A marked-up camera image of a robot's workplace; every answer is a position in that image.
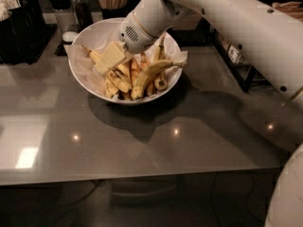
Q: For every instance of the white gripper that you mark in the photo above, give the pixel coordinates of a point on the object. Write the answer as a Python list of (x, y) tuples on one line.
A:
[(136, 37)]

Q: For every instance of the greenish banana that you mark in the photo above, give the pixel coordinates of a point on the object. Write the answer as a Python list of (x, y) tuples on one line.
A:
[(124, 69)]

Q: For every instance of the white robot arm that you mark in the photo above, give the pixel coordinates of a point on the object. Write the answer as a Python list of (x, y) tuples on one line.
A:
[(270, 39)]

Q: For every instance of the spotted banana on left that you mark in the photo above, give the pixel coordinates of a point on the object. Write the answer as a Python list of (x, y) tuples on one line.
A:
[(122, 82)]

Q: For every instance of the white bowl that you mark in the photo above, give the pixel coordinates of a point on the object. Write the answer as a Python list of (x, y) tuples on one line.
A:
[(125, 60)]

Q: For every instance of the orange ripe banana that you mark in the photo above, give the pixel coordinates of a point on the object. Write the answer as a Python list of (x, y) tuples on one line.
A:
[(134, 70)]

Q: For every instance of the small banana at bottom left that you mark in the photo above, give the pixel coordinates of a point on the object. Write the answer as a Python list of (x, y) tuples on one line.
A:
[(110, 89)]

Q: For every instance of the yellow banana lying across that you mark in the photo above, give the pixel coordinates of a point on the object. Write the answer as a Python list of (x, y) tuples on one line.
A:
[(146, 74)]

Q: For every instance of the white paper liner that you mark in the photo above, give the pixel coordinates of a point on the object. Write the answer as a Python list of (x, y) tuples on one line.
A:
[(91, 38)]

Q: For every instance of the small white lid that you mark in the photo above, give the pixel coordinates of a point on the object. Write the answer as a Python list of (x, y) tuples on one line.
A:
[(69, 36)]

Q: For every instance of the cup of wooden stirrers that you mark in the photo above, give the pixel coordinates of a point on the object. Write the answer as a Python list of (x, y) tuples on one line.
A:
[(112, 0)]

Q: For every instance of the dark glass shaker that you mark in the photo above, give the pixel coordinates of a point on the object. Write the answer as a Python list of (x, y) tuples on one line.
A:
[(83, 13)]

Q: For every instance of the glass shaker with black lid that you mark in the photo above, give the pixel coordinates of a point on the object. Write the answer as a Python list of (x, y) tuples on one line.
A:
[(64, 15)]

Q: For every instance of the black container on left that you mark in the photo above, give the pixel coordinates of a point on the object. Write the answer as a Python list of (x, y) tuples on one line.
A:
[(21, 32)]

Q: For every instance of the black wire rack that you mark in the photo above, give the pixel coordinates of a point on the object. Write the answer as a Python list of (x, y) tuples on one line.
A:
[(244, 72)]

